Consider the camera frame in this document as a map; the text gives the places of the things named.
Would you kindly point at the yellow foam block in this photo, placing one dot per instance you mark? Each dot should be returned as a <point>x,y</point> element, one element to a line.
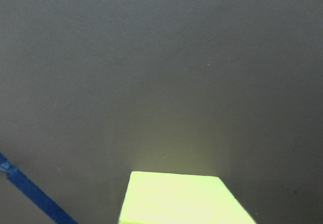
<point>177,198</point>

